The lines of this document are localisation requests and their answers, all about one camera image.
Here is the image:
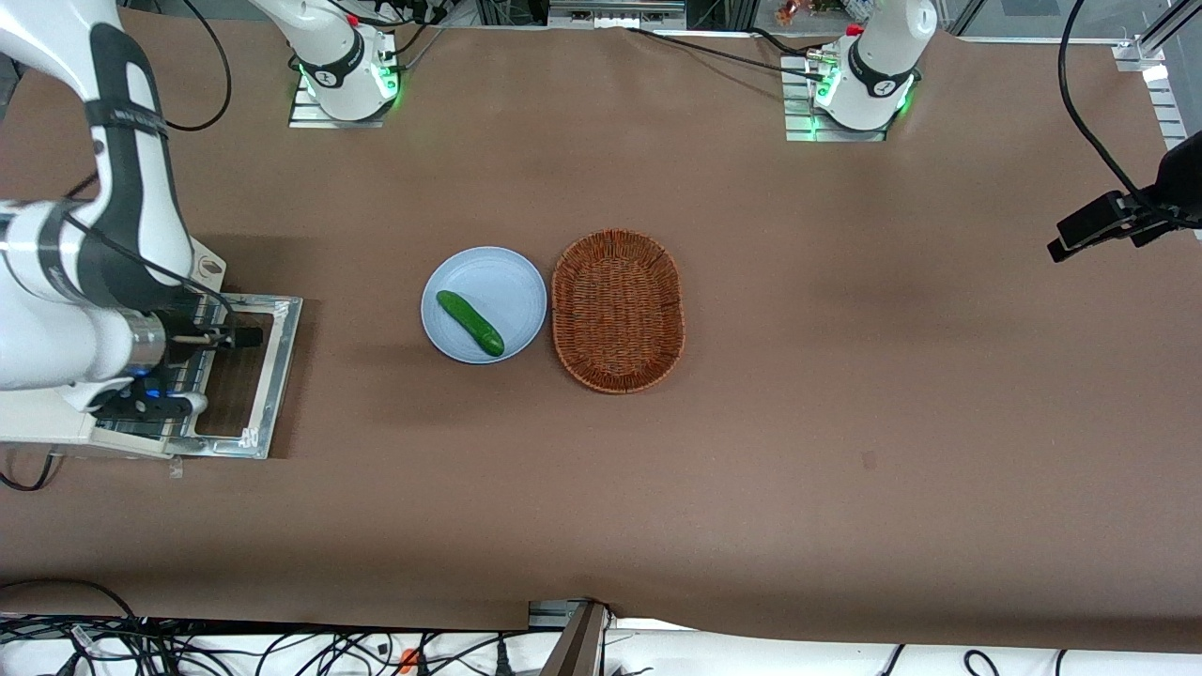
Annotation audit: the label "black oven power cable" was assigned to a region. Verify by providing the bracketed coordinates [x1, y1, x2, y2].
[0, 451, 54, 492]

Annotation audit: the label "slotted aluminium plate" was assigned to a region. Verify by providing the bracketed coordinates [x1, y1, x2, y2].
[1144, 75, 1202, 151]

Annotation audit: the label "brown wicker basket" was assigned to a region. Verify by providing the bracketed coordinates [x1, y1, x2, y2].
[550, 228, 686, 395]

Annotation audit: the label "light blue plate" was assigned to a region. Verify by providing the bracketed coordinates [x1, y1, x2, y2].
[421, 246, 548, 365]

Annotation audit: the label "green cucumber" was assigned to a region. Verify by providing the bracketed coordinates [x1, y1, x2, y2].
[436, 290, 506, 358]

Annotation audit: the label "aluminium corner bracket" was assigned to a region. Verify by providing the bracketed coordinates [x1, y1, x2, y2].
[1113, 39, 1168, 74]

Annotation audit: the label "white toaster oven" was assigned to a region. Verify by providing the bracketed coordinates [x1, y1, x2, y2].
[0, 246, 228, 461]

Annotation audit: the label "aluminium frame bar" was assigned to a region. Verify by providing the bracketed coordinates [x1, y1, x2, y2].
[528, 599, 613, 676]

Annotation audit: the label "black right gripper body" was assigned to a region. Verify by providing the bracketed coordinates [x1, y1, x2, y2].
[167, 299, 226, 376]

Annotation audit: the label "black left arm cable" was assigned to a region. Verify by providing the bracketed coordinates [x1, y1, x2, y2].
[1058, 0, 1151, 203]

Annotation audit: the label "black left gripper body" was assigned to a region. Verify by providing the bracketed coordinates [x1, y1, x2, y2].
[1122, 131, 1202, 228]

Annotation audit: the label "long black base cable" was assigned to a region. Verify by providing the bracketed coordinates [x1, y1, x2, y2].
[624, 26, 832, 84]

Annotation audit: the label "oven door with metal handle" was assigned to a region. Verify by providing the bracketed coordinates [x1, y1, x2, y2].
[188, 293, 304, 461]

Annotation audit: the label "brown table cover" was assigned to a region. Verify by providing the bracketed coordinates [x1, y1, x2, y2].
[0, 14, 1202, 653]

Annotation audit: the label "black cable arc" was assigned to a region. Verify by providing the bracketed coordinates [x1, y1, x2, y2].
[0, 578, 142, 622]

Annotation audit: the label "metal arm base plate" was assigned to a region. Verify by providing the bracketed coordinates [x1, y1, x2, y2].
[782, 54, 888, 144]
[287, 73, 395, 130]

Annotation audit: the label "short black base cable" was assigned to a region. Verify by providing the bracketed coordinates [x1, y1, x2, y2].
[748, 28, 827, 61]

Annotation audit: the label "tangled black cables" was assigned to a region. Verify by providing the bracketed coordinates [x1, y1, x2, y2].
[0, 610, 529, 676]

